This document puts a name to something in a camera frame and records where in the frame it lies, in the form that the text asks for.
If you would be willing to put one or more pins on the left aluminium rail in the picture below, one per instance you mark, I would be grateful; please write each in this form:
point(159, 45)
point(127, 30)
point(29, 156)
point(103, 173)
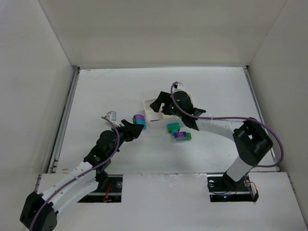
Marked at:
point(59, 138)

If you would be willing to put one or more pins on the small teal lego brick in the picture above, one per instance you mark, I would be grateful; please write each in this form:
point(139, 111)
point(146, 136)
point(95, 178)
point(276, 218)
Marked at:
point(173, 134)

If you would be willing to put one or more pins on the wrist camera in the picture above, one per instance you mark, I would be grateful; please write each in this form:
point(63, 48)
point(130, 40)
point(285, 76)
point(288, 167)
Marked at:
point(111, 115)
point(177, 86)

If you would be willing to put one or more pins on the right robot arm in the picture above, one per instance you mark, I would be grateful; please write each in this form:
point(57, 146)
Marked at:
point(251, 140)

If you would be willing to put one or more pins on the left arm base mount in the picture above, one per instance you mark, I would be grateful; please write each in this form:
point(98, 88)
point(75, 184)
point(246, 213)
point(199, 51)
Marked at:
point(110, 193)

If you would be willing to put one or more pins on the white divided plastic container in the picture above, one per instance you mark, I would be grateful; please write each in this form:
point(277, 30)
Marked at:
point(152, 116)

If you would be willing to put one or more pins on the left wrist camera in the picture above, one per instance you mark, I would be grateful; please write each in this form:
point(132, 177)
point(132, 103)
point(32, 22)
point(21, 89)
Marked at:
point(111, 115)

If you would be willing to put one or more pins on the right aluminium rail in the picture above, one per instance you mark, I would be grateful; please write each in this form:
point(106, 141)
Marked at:
point(277, 160)

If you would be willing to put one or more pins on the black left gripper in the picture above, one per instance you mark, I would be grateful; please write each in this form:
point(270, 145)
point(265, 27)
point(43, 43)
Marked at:
point(127, 131)

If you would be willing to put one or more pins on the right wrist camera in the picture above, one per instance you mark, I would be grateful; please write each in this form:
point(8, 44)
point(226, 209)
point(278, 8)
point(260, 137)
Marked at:
point(177, 86)

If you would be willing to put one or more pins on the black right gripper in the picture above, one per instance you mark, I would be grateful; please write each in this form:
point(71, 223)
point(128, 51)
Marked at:
point(164, 105)

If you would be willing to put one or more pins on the aluminium rail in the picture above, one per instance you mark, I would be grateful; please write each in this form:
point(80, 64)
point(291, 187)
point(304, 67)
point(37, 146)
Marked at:
point(59, 138)
point(277, 160)

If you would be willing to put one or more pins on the purple curved lego brick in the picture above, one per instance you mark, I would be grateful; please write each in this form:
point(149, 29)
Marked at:
point(138, 118)

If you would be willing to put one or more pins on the green lego plate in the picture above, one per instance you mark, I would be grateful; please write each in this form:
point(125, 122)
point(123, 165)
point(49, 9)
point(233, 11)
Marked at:
point(189, 137)

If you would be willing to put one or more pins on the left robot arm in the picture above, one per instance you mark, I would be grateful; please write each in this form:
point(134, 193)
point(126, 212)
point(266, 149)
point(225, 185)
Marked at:
point(41, 211)

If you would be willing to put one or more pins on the green lego brick left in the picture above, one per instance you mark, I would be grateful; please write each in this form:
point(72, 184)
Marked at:
point(171, 129)

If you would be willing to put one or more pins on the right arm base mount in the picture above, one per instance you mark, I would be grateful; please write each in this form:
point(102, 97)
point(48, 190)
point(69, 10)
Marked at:
point(245, 191)

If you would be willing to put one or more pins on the long teal lego brick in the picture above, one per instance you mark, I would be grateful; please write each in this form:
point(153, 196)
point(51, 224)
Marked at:
point(170, 125)

